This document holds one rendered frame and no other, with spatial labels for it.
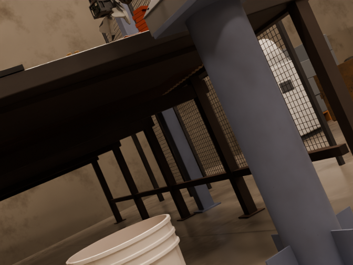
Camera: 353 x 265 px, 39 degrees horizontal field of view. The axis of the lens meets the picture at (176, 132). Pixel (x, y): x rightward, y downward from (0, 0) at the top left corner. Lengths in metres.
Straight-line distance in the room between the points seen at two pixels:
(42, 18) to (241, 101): 6.24
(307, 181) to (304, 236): 0.15
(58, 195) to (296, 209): 5.59
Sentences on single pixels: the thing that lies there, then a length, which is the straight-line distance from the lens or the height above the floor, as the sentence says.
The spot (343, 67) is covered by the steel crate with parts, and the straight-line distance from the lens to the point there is 5.08.
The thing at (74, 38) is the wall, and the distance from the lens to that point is 7.45.
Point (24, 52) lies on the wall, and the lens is 7.19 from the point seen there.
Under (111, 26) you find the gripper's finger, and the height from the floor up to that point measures 1.05.
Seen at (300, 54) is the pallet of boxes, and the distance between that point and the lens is 7.49.
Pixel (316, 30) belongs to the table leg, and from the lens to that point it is 1.99.
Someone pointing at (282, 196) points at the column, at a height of 0.29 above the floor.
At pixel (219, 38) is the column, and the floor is 0.75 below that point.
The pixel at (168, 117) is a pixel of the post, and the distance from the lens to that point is 3.72.
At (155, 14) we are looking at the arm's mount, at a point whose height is 0.91.
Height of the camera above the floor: 0.53
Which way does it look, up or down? 1 degrees up
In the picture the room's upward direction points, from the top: 24 degrees counter-clockwise
